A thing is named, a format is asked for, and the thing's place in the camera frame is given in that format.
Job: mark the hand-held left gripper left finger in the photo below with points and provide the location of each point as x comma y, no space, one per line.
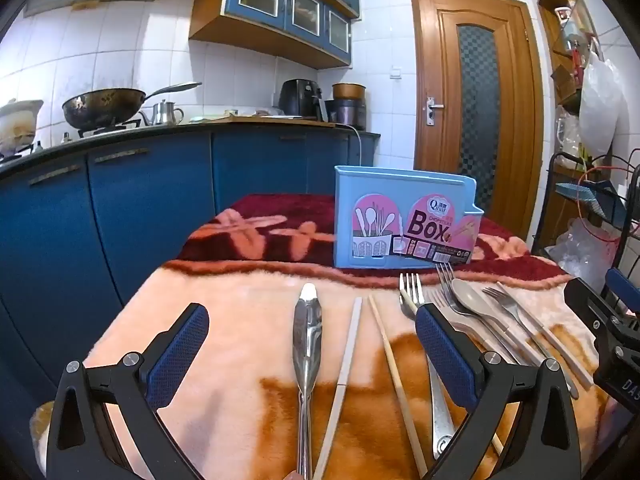
177,355

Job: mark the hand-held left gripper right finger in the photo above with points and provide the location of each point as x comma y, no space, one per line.
445,355

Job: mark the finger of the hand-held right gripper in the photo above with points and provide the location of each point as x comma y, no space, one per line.
625,290
595,312

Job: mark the silver metal tongs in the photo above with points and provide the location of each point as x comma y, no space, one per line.
306,350

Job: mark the blue plastic utensil box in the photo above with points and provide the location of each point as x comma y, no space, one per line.
390,220

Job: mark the clear plastic bag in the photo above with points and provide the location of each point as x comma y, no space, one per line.
580,252

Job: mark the red and peach plush blanket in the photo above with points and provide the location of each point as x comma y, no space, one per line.
235,320

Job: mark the silver fork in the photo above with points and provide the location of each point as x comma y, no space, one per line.
520,317
411,287

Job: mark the light blue flat board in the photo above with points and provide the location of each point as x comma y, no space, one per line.
592,195

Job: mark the black metal cart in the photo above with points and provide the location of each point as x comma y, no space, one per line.
542,210

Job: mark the blue kitchen counter cabinets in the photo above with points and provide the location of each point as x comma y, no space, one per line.
150,200

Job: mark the white hanging plastic bag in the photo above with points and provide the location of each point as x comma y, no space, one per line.
602,105

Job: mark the gas stove grate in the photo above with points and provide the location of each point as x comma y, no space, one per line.
107,129

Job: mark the small metal kettle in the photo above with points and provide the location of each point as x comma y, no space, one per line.
164,114

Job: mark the wooden countertop board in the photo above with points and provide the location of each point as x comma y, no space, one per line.
280,120

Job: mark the black wok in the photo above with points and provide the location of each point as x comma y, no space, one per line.
102,107

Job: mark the dark rice cooker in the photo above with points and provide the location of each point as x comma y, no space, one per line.
347,112

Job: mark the white pot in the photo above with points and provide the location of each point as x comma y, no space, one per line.
17,125

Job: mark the brown bowl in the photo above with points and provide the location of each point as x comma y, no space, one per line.
349,91

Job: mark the black air fryer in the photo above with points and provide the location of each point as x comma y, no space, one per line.
299,97

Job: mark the wooden door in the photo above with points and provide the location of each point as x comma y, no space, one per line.
445,60

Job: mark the white light switch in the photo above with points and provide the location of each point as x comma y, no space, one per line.
396,73

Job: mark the blue wall cabinet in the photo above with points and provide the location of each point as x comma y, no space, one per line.
280,5

